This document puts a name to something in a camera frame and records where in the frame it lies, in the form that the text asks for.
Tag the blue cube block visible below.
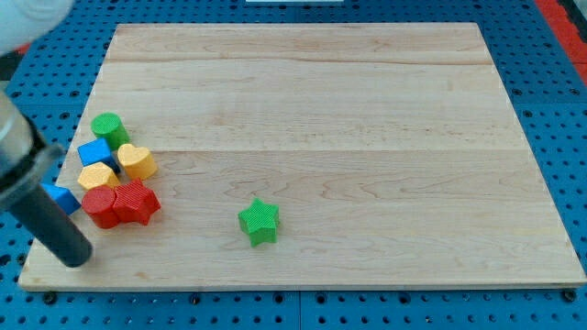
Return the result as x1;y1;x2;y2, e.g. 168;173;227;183
77;137;120;173

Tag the blue triangle block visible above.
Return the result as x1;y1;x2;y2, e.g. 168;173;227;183
41;183;81;215

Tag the yellow heart block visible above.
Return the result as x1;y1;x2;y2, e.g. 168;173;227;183
117;143;159;180

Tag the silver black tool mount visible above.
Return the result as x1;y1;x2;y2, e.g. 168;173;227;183
1;92;64;211

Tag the green cylinder block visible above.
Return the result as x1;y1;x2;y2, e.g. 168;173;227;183
91;112;130;151

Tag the wooden board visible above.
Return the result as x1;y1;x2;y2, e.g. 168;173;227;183
19;23;586;292

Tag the red cylinder block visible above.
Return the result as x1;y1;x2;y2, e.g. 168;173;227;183
82;185;120;229

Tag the yellow hexagon block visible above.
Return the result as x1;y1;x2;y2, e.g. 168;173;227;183
77;162;120;191

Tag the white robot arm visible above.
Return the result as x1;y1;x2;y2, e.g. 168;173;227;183
1;0;93;268

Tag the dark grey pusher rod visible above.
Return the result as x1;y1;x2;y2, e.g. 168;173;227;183
8;184;93;268

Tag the red star block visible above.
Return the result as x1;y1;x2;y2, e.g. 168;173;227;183
112;179;161;226

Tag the green star block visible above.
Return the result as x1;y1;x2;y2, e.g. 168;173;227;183
238;198;280;248

